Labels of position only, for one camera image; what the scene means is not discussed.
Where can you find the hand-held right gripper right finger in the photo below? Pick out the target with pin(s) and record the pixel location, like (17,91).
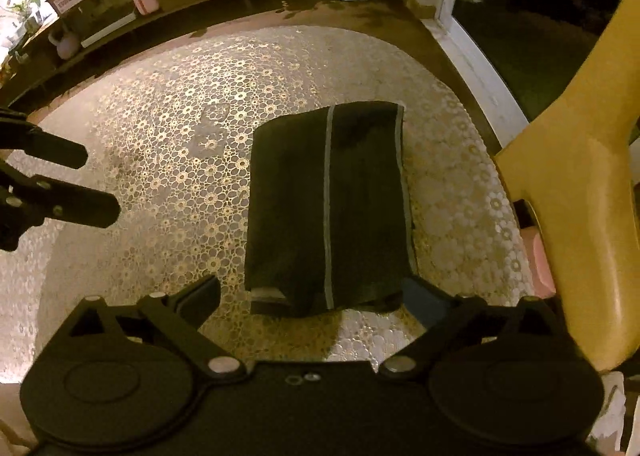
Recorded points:
(425,303)

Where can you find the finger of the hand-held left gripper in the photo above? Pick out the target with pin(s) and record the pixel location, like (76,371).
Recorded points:
(55,148)
(75,206)

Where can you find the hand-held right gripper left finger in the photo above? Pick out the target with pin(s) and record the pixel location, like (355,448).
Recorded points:
(200,303)

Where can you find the dark grey garment white seams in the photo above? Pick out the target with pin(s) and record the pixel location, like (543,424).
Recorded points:
(300,211)

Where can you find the pale kettlebell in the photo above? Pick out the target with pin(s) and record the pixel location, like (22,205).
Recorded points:
(65,45)

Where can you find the floral lace tablecloth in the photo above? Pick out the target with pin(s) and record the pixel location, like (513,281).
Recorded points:
(175,136)

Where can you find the pink seat pad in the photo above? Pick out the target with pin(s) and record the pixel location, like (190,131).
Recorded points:
(537,258)

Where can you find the white flat board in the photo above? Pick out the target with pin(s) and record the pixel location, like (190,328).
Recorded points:
(107,31)

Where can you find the small plant in glass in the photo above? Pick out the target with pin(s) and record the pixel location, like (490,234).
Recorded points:
(20,11)

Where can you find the pink container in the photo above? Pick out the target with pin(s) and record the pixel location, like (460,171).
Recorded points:
(145,1)

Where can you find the yellow chair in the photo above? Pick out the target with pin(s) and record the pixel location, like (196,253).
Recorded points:
(590,161)

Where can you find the white door frame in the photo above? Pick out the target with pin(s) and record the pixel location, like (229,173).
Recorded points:
(475,61)

